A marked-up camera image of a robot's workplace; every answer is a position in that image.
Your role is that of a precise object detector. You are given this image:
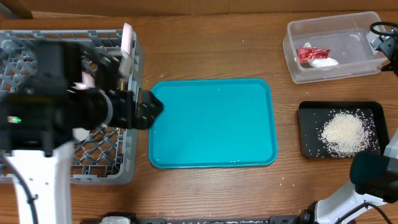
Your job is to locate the grey dishwasher rack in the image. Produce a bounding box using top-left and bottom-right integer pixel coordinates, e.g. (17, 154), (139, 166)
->
(1, 29), (144, 185)

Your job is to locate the black plastic tray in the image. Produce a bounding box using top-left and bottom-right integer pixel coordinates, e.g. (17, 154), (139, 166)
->
(298, 101), (389, 159)

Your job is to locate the red snack wrapper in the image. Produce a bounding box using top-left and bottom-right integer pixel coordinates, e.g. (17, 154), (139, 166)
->
(296, 47), (330, 63)

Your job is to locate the large white plate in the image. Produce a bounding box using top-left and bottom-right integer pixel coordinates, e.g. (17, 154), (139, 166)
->
(119, 23), (134, 80)

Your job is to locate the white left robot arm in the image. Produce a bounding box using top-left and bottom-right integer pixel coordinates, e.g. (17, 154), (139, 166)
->
(1, 41), (164, 223)

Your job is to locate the white napkin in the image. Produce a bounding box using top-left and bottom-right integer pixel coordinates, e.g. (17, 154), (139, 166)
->
(303, 42), (338, 68)

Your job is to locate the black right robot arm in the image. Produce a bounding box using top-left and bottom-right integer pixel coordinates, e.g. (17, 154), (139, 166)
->
(269, 101), (397, 223)

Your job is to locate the cream paper cup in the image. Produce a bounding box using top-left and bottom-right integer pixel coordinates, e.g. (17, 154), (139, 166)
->
(73, 128), (90, 141)

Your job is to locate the pile of rice grains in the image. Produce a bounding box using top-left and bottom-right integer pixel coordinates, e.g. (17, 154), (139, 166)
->
(317, 109), (380, 159)

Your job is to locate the clear plastic bin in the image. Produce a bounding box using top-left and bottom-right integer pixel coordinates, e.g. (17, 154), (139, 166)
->
(282, 11), (387, 84)

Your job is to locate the teal plastic tray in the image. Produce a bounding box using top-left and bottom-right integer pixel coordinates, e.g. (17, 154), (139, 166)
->
(148, 78), (278, 169)

